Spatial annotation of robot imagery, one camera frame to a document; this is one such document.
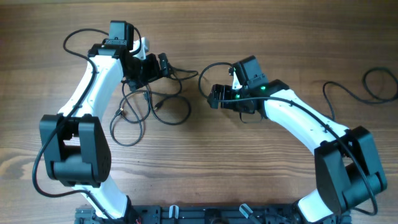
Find black usb cables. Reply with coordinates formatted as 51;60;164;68
109;65;199;147

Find long black usb cable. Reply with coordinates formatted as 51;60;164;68
322;67;398;122

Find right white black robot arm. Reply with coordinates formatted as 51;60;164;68
205;56;387;223

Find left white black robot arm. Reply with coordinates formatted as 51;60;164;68
32;21;172;223

